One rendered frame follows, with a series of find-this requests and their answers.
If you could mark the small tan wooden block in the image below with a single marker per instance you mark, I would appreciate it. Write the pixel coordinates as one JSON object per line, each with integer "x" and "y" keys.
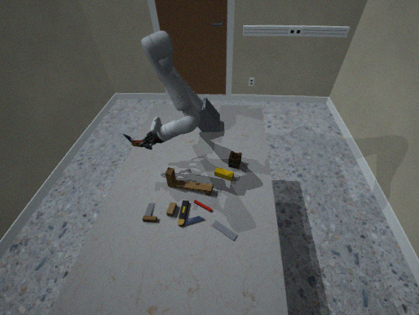
{"x": 171, "y": 209}

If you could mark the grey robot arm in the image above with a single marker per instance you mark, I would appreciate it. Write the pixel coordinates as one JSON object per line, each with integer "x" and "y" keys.
{"x": 157, "y": 47}

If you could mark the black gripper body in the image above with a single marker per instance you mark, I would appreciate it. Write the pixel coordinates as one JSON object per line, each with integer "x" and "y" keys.
{"x": 156, "y": 139}

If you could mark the yellow rectangular block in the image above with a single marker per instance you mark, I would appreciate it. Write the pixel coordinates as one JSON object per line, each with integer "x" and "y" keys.
{"x": 225, "y": 174}

